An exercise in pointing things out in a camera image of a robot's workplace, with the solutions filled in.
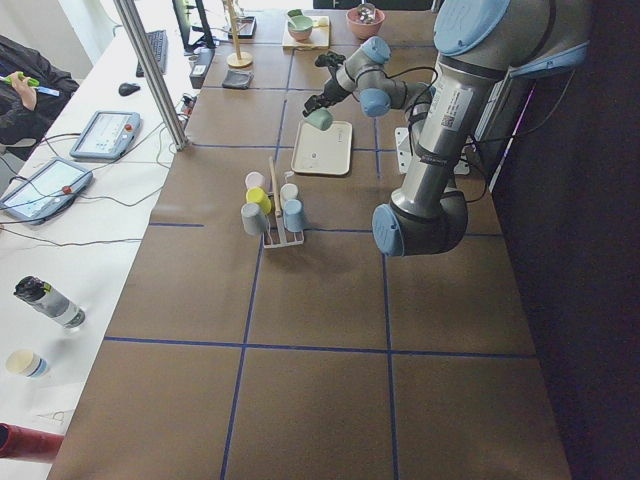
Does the green cup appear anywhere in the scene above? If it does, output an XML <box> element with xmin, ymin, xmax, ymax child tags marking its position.
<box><xmin>305</xmin><ymin>108</ymin><xmax>333</xmax><ymax>131</ymax></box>

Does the clear water bottle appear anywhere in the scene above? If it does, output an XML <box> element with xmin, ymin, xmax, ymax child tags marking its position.
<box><xmin>14</xmin><ymin>276</ymin><xmax>85</xmax><ymax>329</ymax></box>

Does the cream cup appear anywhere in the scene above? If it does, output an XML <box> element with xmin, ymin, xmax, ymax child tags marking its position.
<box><xmin>279</xmin><ymin>183</ymin><xmax>299</xmax><ymax>204</ymax></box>

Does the wooden rack rod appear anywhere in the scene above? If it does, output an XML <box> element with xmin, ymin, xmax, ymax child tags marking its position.
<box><xmin>268</xmin><ymin>156</ymin><xmax>282</xmax><ymax>219</ymax></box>

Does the green bowl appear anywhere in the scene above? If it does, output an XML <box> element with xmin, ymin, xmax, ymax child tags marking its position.
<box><xmin>287</xmin><ymin>15</ymin><xmax>314</xmax><ymax>41</ymax></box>

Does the white wire cup rack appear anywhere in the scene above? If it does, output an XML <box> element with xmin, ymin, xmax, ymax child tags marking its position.
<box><xmin>262</xmin><ymin>172</ymin><xmax>305</xmax><ymax>250</ymax></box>

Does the pink cup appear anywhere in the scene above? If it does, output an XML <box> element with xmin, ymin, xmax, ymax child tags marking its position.
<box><xmin>245</xmin><ymin>171</ymin><xmax>265</xmax><ymax>190</ymax></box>

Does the wooden mug tree stand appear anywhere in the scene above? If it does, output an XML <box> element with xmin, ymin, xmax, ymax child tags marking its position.
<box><xmin>224</xmin><ymin>0</ymin><xmax>253</xmax><ymax>69</ymax></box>

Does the wooden cutting board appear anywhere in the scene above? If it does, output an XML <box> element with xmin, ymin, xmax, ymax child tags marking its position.
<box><xmin>281</xmin><ymin>15</ymin><xmax>330</xmax><ymax>49</ymax></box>

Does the light blue cup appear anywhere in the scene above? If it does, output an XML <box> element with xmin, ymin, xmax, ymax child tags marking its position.
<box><xmin>283</xmin><ymin>199</ymin><xmax>306</xmax><ymax>233</ymax></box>

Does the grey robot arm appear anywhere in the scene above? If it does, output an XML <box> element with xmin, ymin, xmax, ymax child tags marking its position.
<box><xmin>303</xmin><ymin>1</ymin><xmax>592</xmax><ymax>256</ymax></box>

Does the black computer mouse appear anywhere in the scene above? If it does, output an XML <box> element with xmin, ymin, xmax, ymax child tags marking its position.
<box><xmin>118</xmin><ymin>82</ymin><xmax>140</xmax><ymax>97</ymax></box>

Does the grey cup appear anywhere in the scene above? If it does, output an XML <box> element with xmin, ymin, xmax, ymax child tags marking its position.
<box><xmin>241</xmin><ymin>202</ymin><xmax>269</xmax><ymax>236</ymax></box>

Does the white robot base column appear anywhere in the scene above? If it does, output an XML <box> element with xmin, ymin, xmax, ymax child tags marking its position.
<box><xmin>394</xmin><ymin>126</ymin><xmax>471</xmax><ymax>176</ymax></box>

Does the aluminium frame post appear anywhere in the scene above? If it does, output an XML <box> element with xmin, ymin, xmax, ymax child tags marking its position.
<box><xmin>114</xmin><ymin>0</ymin><xmax>188</xmax><ymax>151</ymax></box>

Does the paper cup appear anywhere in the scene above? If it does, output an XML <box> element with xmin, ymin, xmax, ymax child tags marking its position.
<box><xmin>5</xmin><ymin>349</ymin><xmax>49</xmax><ymax>378</ymax></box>

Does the cream rabbit tray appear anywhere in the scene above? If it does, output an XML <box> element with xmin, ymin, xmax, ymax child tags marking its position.
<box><xmin>291</xmin><ymin>121</ymin><xmax>353</xmax><ymax>177</ymax></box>

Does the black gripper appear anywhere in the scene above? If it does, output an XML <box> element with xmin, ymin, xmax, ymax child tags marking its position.
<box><xmin>302</xmin><ymin>51</ymin><xmax>346</xmax><ymax>118</ymax></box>

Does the black keyboard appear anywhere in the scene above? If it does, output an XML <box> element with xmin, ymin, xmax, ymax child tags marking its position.
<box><xmin>146</xmin><ymin>30</ymin><xmax>169</xmax><ymax>75</ymax></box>

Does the folded grey cloth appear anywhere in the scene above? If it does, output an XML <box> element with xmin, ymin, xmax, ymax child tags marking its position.
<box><xmin>221</xmin><ymin>69</ymin><xmax>253</xmax><ymax>90</ymax></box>

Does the near teach pendant tablet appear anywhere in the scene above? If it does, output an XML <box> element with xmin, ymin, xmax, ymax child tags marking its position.
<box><xmin>1</xmin><ymin>157</ymin><xmax>94</xmax><ymax>225</ymax></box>

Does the far teach pendant tablet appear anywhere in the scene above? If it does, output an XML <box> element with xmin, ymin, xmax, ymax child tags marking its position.
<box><xmin>69</xmin><ymin>111</ymin><xmax>141</xmax><ymax>162</ymax></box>

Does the teach pendant tablet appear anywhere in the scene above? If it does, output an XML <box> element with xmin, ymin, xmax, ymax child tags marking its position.
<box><xmin>1</xmin><ymin>157</ymin><xmax>94</xmax><ymax>225</ymax></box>
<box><xmin>69</xmin><ymin>111</ymin><xmax>141</xmax><ymax>162</ymax></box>

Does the pink ice bowl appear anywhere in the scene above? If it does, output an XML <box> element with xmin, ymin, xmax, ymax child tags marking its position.
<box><xmin>346</xmin><ymin>3</ymin><xmax>386</xmax><ymax>40</ymax></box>

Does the person's hand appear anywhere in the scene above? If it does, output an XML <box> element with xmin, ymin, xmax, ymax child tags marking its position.
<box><xmin>9</xmin><ymin>71</ymin><xmax>37</xmax><ymax>111</ymax></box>

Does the yellow cup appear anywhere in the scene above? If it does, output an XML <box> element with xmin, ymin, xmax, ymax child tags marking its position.
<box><xmin>245</xmin><ymin>187</ymin><xmax>272</xmax><ymax>215</ymax></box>

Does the black computer monitor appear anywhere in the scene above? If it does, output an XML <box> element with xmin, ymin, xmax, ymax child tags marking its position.
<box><xmin>172</xmin><ymin>0</ymin><xmax>216</xmax><ymax>55</ymax></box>

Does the red thermos bottle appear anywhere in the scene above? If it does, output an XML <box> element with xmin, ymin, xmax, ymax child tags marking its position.
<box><xmin>1</xmin><ymin>423</ymin><xmax>64</xmax><ymax>463</ymax></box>

